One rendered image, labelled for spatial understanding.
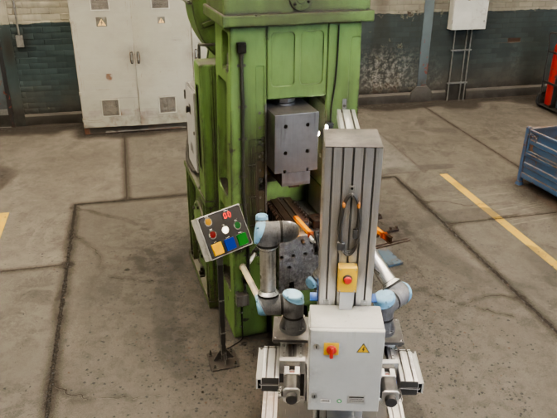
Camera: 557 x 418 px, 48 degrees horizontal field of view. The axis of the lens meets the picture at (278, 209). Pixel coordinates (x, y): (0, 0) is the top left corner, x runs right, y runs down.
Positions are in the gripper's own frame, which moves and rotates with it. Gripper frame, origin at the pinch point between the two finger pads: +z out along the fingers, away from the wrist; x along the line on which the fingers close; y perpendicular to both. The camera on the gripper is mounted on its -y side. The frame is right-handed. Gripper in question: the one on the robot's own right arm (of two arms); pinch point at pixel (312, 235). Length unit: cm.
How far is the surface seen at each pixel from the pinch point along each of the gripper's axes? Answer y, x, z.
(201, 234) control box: -9, -72, 7
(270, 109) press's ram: -75, -15, 40
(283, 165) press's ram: -40.6, -11.0, 26.1
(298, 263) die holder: 32.1, -1.9, 22.3
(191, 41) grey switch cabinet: -39, 25, 558
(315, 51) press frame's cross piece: -111, 16, 39
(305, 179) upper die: -28.5, 4.7, 26.5
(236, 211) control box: -15, -45, 21
